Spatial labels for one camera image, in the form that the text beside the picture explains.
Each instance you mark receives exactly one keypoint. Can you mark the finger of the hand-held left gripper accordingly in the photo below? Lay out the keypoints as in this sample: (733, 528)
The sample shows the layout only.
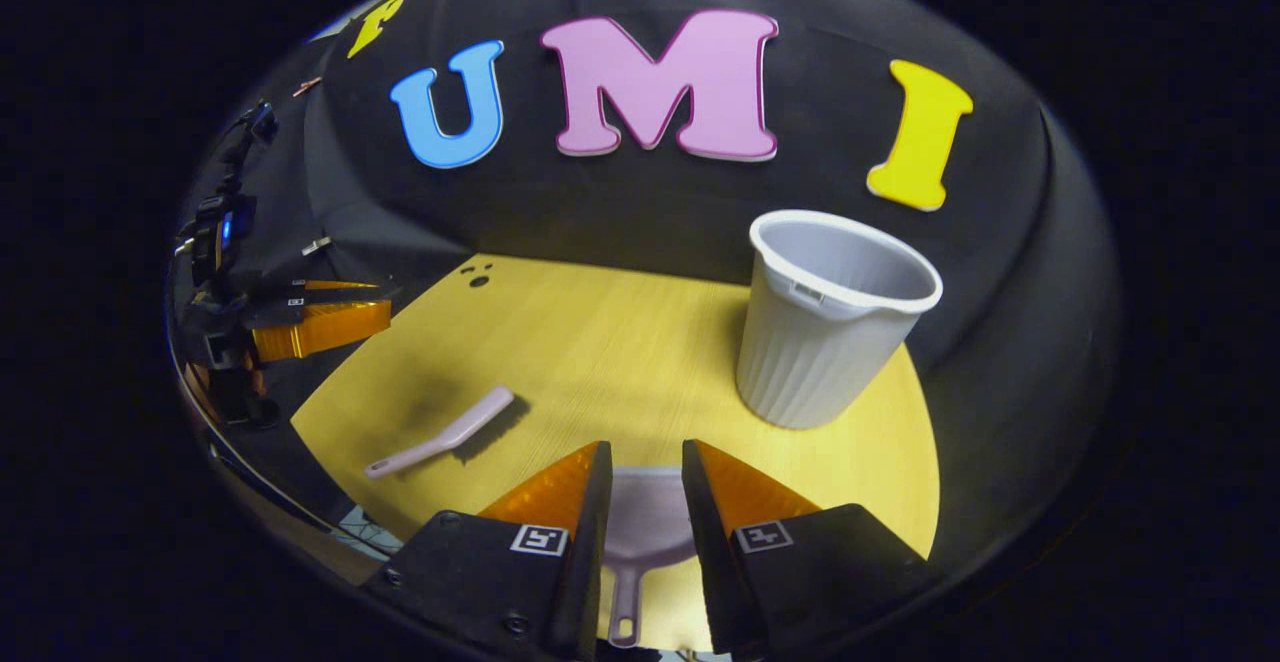
(320, 294)
(320, 332)

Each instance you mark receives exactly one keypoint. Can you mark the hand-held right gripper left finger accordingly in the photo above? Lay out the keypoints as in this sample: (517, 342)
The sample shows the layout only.
(580, 562)

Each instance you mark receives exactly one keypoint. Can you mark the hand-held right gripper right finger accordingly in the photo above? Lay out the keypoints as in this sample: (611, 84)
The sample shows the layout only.
(712, 552)

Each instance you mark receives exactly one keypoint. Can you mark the pale purple dustpan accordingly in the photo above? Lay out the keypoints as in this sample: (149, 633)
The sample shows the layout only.
(650, 522)

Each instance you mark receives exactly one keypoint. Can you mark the small pale pink broom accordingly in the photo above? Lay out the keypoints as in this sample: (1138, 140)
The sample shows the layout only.
(460, 427)

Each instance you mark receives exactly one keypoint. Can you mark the white ribbed garbage bin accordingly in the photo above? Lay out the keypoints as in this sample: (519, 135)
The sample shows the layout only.
(810, 362)

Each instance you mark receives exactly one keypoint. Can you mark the yellow wooden desktop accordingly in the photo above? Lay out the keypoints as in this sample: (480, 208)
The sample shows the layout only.
(620, 362)

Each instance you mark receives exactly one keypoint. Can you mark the small white tag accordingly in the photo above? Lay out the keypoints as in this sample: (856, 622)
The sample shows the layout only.
(316, 245)

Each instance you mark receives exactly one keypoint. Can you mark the pink clip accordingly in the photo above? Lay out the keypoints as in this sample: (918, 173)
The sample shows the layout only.
(305, 86)

